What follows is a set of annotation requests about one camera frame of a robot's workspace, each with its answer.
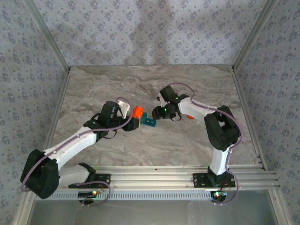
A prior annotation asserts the teal pill organizer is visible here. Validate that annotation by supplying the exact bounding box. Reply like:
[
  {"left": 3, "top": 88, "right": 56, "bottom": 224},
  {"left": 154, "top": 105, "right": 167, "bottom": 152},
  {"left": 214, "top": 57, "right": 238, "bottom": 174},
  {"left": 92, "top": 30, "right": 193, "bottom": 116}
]
[{"left": 140, "top": 112, "right": 157, "bottom": 128}]

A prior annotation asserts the orange pill bottle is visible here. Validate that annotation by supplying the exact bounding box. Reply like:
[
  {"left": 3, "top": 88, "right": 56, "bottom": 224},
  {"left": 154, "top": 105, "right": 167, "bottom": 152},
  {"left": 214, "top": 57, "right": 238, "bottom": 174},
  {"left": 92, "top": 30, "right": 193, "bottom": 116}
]
[{"left": 131, "top": 105, "right": 144, "bottom": 119}]

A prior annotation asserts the right controller board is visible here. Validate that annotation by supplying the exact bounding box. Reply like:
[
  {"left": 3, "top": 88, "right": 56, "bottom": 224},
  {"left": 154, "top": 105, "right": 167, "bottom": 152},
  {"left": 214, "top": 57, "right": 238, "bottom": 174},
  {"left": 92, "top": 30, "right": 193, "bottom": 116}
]
[{"left": 210, "top": 191, "right": 227, "bottom": 200}]

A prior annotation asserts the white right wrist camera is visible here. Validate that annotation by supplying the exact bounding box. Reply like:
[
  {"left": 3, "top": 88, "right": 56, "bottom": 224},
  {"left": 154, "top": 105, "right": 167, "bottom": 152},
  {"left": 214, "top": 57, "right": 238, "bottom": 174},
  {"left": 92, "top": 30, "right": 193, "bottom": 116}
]
[{"left": 156, "top": 92, "right": 166, "bottom": 106}]

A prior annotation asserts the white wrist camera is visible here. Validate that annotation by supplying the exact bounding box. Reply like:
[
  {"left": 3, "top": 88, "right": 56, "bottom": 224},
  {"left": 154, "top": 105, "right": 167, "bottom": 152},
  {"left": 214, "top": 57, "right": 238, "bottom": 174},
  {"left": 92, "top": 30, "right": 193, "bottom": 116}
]
[
  {"left": 156, "top": 92, "right": 166, "bottom": 106},
  {"left": 116, "top": 99, "right": 131, "bottom": 117}
]

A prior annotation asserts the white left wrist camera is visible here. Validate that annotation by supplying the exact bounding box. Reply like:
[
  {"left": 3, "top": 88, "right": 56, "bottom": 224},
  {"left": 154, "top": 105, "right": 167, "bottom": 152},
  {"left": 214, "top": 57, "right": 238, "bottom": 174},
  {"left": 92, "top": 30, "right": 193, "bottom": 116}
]
[{"left": 116, "top": 99, "right": 131, "bottom": 117}]

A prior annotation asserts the aluminium front rail frame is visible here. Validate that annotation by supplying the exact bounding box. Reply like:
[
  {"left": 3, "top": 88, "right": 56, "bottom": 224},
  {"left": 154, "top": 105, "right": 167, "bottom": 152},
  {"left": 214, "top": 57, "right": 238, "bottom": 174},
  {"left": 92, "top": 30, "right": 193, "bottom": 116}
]
[{"left": 24, "top": 165, "right": 281, "bottom": 190}]

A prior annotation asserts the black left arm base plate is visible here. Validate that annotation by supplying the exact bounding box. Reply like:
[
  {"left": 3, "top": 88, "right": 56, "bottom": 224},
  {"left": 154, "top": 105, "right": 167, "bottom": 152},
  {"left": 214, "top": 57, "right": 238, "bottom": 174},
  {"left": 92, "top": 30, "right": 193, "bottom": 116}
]
[{"left": 68, "top": 173, "right": 111, "bottom": 189}]

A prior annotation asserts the grey slotted cable duct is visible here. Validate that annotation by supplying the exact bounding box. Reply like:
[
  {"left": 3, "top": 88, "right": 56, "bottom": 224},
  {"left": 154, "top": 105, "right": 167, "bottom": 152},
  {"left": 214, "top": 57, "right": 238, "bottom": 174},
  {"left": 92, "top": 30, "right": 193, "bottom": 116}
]
[{"left": 35, "top": 190, "right": 211, "bottom": 201}]

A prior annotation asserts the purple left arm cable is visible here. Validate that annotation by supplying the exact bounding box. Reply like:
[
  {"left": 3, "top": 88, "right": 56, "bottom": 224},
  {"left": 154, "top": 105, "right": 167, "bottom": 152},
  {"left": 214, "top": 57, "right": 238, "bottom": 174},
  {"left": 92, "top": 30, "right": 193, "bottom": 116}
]
[{"left": 20, "top": 96, "right": 132, "bottom": 207}]

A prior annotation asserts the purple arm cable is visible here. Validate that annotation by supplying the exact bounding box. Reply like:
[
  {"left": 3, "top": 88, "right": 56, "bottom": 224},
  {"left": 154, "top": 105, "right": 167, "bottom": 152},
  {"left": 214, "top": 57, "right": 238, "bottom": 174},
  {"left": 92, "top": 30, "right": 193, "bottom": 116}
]
[
  {"left": 20, "top": 96, "right": 132, "bottom": 207},
  {"left": 168, "top": 82, "right": 244, "bottom": 206}
]

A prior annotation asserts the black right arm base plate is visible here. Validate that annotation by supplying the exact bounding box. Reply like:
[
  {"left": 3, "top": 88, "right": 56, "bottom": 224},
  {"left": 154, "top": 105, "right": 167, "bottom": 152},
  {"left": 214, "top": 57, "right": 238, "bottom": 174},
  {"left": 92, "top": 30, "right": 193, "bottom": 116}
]
[{"left": 192, "top": 172, "right": 236, "bottom": 188}]

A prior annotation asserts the aluminium corner post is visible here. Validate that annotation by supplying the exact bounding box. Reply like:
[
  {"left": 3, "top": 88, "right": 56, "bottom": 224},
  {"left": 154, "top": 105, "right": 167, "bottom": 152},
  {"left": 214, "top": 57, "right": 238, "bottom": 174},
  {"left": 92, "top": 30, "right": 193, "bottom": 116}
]
[
  {"left": 232, "top": 0, "right": 279, "bottom": 72},
  {"left": 23, "top": 0, "right": 71, "bottom": 72}
]

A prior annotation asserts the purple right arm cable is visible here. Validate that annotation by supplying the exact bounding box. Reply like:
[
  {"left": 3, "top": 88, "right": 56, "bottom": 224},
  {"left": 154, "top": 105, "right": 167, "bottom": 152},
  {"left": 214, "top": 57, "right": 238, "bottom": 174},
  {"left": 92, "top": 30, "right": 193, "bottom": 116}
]
[{"left": 168, "top": 82, "right": 244, "bottom": 206}]

